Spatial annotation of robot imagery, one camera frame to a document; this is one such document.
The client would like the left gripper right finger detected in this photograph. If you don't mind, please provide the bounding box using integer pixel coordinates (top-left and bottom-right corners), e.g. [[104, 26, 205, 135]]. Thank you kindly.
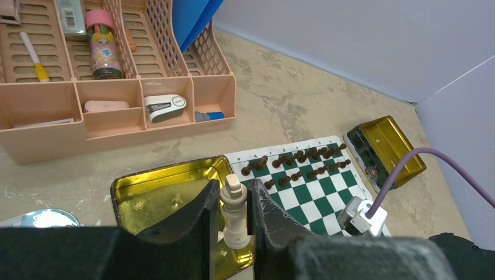
[[247, 179, 456, 279]]

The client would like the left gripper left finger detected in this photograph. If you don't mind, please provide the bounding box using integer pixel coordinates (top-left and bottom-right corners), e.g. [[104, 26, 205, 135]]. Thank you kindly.
[[1, 179, 220, 279]]

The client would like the gold tin with pieces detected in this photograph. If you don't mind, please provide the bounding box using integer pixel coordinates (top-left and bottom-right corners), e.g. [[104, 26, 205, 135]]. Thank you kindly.
[[110, 155, 256, 280]]

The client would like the green white chess board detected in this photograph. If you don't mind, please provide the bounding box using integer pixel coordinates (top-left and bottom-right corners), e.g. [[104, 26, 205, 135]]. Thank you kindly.
[[225, 135, 372, 236]]

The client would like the dark chess piece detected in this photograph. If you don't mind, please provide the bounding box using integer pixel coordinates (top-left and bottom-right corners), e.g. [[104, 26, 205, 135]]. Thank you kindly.
[[241, 163, 256, 176], [255, 155, 268, 170]]

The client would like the blue grey small tube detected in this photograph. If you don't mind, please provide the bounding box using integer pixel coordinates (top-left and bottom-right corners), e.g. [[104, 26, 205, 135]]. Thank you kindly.
[[194, 111, 225, 123]]

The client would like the blue round card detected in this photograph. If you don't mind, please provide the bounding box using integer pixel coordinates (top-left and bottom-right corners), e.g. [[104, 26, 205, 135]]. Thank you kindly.
[[1, 208, 80, 228]]

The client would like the white stapler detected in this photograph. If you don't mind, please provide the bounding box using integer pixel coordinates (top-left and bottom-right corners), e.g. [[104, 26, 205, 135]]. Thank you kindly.
[[144, 94, 187, 124]]

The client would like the empty gold tin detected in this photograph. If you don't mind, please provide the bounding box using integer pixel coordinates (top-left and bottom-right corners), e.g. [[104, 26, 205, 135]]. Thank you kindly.
[[343, 115, 414, 192]]

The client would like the pink eraser block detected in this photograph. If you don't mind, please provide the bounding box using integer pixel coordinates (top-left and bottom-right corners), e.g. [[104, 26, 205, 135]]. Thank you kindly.
[[83, 100, 130, 113]]

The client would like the pink desk organizer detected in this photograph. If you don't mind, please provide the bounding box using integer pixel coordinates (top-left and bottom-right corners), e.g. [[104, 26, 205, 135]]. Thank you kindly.
[[1, 1, 236, 165]]

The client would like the pink cap bottle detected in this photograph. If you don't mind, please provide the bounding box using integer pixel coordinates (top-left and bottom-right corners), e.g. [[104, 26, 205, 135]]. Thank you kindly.
[[85, 9, 123, 80]]

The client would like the white yellow marker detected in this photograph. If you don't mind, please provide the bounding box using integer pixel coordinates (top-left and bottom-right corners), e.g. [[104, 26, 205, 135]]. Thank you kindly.
[[19, 31, 50, 82]]

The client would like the blue folder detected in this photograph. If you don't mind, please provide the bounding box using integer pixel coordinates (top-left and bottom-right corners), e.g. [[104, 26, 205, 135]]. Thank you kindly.
[[172, 0, 223, 52]]

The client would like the grey green box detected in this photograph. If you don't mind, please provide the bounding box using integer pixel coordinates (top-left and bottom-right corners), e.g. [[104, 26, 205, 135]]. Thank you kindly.
[[56, 0, 87, 41]]

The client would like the pink eraser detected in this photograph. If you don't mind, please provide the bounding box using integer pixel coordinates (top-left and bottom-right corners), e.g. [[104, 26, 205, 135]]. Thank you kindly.
[[0, 0, 21, 25]]

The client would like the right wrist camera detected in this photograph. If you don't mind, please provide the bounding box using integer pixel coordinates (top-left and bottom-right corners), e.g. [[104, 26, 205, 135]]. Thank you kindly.
[[337, 196, 388, 237]]

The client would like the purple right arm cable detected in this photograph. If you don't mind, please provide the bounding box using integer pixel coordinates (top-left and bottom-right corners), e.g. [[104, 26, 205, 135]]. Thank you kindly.
[[365, 147, 495, 221]]

